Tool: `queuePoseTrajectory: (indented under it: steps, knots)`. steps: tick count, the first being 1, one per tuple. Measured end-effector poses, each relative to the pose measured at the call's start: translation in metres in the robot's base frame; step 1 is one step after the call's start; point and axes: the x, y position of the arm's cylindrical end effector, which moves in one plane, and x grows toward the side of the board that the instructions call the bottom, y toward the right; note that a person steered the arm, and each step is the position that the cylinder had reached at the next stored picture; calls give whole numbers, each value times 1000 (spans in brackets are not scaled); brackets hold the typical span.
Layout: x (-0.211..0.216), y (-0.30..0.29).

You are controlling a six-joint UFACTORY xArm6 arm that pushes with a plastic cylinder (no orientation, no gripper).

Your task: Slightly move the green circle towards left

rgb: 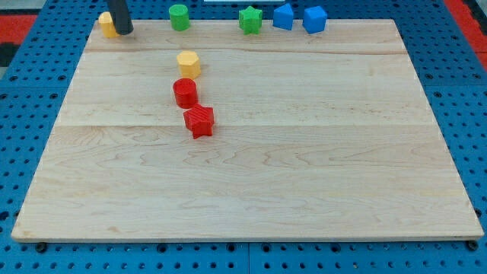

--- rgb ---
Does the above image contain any red star block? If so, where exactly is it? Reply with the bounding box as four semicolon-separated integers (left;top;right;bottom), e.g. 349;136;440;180
183;104;215;139

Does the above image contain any red cylinder block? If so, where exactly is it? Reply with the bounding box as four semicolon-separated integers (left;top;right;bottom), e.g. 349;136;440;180
173;78;198;109

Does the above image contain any light wooden board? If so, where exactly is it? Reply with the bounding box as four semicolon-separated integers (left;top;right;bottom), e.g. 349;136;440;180
11;19;484;243

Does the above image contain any yellow hexagon block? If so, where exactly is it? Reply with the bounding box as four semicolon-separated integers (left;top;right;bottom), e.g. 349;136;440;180
177;51;201;80

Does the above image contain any green star block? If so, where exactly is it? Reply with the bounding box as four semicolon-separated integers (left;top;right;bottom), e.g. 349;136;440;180
239;6;263;35

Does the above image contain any blue pentagon block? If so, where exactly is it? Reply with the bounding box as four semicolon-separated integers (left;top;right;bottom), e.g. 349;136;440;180
272;4;294;30

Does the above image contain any blue cube block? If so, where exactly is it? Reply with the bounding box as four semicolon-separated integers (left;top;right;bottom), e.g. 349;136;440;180
302;6;328;34

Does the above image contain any green cylinder block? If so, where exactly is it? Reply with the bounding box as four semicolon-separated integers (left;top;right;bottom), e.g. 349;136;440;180
168;4;190;31

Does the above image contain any yellow block behind tool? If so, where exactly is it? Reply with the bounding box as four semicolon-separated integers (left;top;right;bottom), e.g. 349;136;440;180
98;11;119;38

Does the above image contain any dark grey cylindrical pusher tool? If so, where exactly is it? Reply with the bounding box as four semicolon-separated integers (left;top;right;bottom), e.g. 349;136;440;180
106;0;134;35

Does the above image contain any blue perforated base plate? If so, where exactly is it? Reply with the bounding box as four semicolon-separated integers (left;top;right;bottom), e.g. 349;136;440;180
1;1;486;273

